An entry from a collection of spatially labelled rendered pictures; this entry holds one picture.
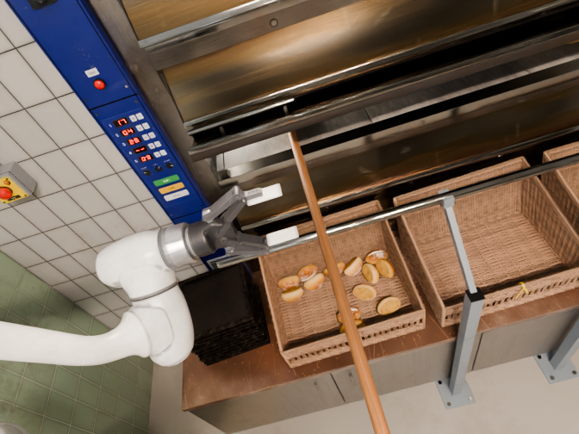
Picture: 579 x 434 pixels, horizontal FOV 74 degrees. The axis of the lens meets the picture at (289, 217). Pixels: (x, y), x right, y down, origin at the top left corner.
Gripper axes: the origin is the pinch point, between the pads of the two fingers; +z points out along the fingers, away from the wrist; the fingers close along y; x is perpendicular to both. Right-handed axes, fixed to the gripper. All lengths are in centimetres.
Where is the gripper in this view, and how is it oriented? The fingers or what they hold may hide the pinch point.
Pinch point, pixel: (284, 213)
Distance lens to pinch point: 80.3
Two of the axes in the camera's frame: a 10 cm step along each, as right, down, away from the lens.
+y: 2.5, 6.3, 7.3
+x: 1.6, 7.2, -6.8
